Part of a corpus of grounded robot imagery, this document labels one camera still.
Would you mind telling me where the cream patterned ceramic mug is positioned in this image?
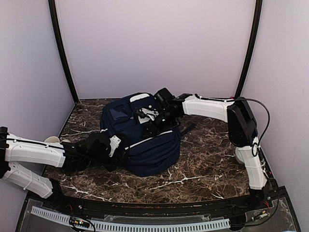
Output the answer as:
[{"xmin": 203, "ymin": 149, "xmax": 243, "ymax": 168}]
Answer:
[{"xmin": 44, "ymin": 136, "xmax": 71, "ymax": 143}]

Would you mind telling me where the grey slotted cable duct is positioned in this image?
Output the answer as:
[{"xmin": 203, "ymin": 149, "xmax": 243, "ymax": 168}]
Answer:
[{"xmin": 30, "ymin": 206, "xmax": 231, "ymax": 232}]

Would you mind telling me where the black corner post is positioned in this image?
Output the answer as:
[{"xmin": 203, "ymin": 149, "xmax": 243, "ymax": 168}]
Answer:
[
  {"xmin": 234, "ymin": 0, "xmax": 263, "ymax": 98},
  {"xmin": 48, "ymin": 0, "xmax": 79, "ymax": 104}
]

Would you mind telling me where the black front mounting rail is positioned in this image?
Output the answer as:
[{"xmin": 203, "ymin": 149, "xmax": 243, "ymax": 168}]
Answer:
[{"xmin": 26, "ymin": 187, "xmax": 285, "ymax": 218}]

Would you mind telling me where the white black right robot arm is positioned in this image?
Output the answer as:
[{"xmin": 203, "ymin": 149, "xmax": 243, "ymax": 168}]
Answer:
[{"xmin": 134, "ymin": 88, "xmax": 268, "ymax": 190}]

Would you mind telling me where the black left corner post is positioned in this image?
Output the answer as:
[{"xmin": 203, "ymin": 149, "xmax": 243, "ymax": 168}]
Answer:
[{"xmin": 48, "ymin": 0, "xmax": 79, "ymax": 104}]

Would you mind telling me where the black right corner post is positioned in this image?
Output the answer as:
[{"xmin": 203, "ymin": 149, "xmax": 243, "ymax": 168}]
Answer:
[{"xmin": 234, "ymin": 0, "xmax": 263, "ymax": 98}]

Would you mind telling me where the navy blue student backpack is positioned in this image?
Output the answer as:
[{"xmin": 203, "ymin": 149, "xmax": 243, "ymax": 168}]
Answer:
[{"xmin": 100, "ymin": 93, "xmax": 196, "ymax": 177}]

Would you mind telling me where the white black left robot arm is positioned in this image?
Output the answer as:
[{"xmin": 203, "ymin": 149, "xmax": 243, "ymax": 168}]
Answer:
[{"xmin": 0, "ymin": 127, "xmax": 126, "ymax": 211}]

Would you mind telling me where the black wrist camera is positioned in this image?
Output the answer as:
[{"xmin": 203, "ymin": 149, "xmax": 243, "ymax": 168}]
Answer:
[
  {"xmin": 154, "ymin": 87, "xmax": 175, "ymax": 107},
  {"xmin": 85, "ymin": 132, "xmax": 111, "ymax": 160}
]

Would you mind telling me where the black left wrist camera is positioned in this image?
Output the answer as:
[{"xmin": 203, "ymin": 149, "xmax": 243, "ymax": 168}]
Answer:
[{"xmin": 85, "ymin": 132, "xmax": 111, "ymax": 160}]

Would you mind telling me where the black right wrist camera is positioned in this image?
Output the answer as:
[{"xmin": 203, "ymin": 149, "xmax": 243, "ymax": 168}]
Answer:
[{"xmin": 154, "ymin": 87, "xmax": 175, "ymax": 107}]

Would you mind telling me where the pale green ceramic bowl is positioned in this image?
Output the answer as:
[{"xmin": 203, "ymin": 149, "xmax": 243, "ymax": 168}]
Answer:
[{"xmin": 235, "ymin": 147, "xmax": 245, "ymax": 165}]

